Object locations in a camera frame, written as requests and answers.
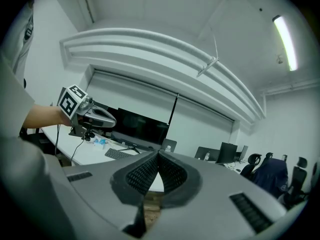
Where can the black monitor on arm stand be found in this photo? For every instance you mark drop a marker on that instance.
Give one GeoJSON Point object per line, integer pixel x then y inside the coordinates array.
{"type": "Point", "coordinates": [227, 152]}

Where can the grey laptop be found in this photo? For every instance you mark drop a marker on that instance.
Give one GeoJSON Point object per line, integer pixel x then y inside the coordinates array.
{"type": "Point", "coordinates": [173, 144]}
{"type": "Point", "coordinates": [213, 152]}

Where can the black office chair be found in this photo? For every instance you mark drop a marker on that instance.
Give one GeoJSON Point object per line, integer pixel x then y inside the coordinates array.
{"type": "Point", "coordinates": [298, 176]}
{"type": "Point", "coordinates": [251, 169]}

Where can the office chair with navy jacket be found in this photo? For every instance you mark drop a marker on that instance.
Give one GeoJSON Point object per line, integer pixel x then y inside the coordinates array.
{"type": "Point", "coordinates": [271, 176]}

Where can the white ceiling duct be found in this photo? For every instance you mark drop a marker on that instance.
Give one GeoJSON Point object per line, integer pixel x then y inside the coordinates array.
{"type": "Point", "coordinates": [150, 49]}

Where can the person's left forearm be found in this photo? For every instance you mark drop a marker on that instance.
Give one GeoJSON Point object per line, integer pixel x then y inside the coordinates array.
{"type": "Point", "coordinates": [42, 116]}

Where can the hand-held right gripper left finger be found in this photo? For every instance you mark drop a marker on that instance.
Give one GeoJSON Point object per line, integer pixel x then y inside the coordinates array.
{"type": "Point", "coordinates": [100, 174]}

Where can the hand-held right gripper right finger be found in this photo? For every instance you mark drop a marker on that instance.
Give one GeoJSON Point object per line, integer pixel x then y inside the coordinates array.
{"type": "Point", "coordinates": [212, 184]}

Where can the white roller blind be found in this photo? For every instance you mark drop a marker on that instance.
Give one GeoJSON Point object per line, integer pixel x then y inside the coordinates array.
{"type": "Point", "coordinates": [130, 94]}
{"type": "Point", "coordinates": [200, 129]}

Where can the white wall pipe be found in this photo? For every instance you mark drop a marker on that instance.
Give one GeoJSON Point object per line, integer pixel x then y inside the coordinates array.
{"type": "Point", "coordinates": [287, 87]}

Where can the large curved black monitor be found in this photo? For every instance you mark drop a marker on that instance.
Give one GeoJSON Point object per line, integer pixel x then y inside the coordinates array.
{"type": "Point", "coordinates": [140, 129]}

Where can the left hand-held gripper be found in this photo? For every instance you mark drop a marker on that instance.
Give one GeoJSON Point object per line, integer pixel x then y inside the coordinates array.
{"type": "Point", "coordinates": [72, 101]}

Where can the ceiling sprinkler head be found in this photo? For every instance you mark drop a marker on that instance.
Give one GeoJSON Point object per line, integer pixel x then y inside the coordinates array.
{"type": "Point", "coordinates": [279, 59]}

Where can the black power adapter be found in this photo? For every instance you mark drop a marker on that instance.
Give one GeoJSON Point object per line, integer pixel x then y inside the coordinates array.
{"type": "Point", "coordinates": [88, 136]}

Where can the person's grey t-shirt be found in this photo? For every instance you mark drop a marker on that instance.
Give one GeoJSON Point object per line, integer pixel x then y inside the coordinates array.
{"type": "Point", "coordinates": [15, 84]}

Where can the black keyboard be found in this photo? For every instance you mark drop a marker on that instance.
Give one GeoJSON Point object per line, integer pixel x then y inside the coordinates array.
{"type": "Point", "coordinates": [120, 154]}

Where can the thin black monitor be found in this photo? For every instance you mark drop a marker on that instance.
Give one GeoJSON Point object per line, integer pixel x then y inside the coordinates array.
{"type": "Point", "coordinates": [245, 152]}

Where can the blue tissue packet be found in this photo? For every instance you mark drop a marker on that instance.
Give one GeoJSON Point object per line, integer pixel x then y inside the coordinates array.
{"type": "Point", "coordinates": [101, 142]}

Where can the ceiling tube light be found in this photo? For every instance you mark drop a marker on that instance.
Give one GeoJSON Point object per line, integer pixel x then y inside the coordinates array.
{"type": "Point", "coordinates": [285, 44]}

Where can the metal duct hanger bracket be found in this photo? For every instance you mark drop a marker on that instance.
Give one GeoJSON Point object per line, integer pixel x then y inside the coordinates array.
{"type": "Point", "coordinates": [208, 65]}

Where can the clear bottle yellow label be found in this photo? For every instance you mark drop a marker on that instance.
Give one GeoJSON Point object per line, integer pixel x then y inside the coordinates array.
{"type": "Point", "coordinates": [168, 148]}

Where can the clear plastic bottle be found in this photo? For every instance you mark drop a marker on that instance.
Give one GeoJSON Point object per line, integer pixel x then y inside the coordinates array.
{"type": "Point", "coordinates": [207, 157]}

